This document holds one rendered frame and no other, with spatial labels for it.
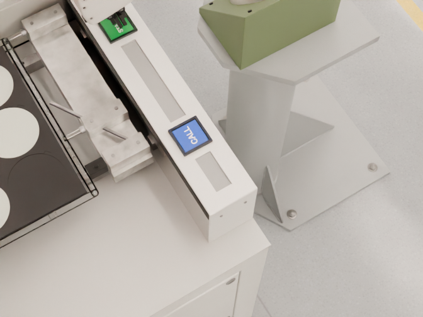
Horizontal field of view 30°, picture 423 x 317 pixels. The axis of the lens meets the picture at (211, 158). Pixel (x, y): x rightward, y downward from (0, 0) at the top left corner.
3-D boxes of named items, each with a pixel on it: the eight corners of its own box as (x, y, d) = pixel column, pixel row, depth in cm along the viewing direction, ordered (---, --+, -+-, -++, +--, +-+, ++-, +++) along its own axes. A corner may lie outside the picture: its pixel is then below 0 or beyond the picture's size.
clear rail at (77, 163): (93, 199, 137) (92, 196, 136) (0, 41, 150) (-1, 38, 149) (101, 195, 137) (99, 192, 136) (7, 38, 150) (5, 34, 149)
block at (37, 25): (31, 41, 151) (28, 32, 149) (23, 28, 152) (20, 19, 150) (68, 23, 153) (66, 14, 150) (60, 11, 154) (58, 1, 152)
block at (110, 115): (90, 139, 143) (88, 131, 140) (82, 124, 144) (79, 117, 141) (129, 118, 145) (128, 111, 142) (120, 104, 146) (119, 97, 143)
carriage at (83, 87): (115, 183, 142) (113, 177, 140) (26, 36, 155) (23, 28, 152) (153, 162, 144) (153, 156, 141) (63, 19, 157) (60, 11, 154)
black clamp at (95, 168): (91, 180, 139) (89, 174, 137) (85, 170, 140) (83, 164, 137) (109, 170, 140) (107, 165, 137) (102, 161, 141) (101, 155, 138)
